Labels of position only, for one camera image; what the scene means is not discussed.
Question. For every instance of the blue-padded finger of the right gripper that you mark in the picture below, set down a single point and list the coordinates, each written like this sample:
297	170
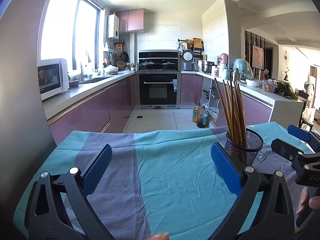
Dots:
300	133

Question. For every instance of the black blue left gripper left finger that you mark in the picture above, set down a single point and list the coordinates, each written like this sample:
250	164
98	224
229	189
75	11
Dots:
46	216

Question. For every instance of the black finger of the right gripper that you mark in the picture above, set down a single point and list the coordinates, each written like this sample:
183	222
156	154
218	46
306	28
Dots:
285	149

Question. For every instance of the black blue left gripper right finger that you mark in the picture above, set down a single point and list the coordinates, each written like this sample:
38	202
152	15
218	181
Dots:
274	218

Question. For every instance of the wooden chopstick red patterned end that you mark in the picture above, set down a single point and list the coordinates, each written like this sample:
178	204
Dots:
222	107

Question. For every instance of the person's right hand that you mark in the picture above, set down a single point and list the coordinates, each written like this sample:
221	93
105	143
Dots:
305	200

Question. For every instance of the black mesh utensil holder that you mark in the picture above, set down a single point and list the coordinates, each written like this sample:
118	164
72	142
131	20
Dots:
246	152

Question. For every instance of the green leafy vegetables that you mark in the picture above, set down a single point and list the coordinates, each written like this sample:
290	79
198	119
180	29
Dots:
284	89

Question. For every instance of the dark sauce bottle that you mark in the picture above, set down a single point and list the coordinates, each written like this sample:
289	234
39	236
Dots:
202	118

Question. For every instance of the teal and purple tablecloth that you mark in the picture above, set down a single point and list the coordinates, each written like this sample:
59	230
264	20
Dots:
160	181

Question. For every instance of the yellow cooking oil bottle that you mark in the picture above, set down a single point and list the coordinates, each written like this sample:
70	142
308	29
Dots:
196	111

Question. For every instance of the pale green round appliance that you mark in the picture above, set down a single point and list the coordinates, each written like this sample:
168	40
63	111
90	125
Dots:
244	69

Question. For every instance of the pink electric kettle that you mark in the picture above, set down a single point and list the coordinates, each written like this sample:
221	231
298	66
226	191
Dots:
224	58

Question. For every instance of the white microwave oven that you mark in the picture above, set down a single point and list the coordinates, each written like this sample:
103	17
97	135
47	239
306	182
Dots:
53	77

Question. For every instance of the white casserole pot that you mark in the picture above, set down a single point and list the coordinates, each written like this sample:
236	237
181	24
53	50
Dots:
111	70

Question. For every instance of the steel stock pot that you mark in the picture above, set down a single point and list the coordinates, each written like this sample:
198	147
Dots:
206	66

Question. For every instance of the black built-in oven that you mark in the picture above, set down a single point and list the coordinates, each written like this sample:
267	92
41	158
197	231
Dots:
158	90

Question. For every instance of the white rice cooker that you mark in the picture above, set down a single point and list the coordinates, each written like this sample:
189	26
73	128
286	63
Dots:
187	60

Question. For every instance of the black range hood stove unit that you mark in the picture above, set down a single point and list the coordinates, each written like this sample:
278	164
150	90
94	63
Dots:
158	60

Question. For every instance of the white wall water heater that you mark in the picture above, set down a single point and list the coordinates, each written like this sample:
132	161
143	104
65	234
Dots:
113	27

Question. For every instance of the purple upper wall cabinet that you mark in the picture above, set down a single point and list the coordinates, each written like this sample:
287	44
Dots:
131	21

